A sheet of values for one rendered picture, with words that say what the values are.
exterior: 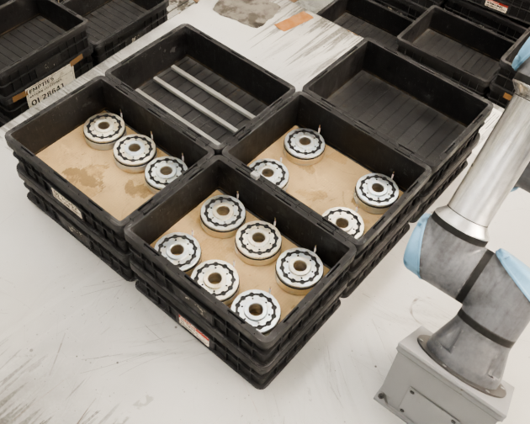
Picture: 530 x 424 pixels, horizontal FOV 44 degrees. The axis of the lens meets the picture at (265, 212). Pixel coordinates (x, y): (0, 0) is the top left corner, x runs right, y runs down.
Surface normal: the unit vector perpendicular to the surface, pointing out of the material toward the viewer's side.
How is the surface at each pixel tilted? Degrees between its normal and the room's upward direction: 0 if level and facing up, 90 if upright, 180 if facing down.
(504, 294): 45
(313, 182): 0
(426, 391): 90
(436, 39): 0
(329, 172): 0
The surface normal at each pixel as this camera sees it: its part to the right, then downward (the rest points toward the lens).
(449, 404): -0.62, 0.59
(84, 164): 0.05, -0.62
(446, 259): -0.29, 0.09
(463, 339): -0.46, -0.43
